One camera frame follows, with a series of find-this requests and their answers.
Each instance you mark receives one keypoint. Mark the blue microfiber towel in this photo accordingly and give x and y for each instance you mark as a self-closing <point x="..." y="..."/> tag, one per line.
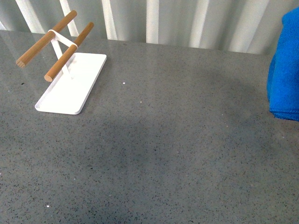
<point x="283" y="75"/>

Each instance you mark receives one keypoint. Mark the white towel rack stand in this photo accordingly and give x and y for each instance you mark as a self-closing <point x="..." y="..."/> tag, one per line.
<point x="73" y="75"/>

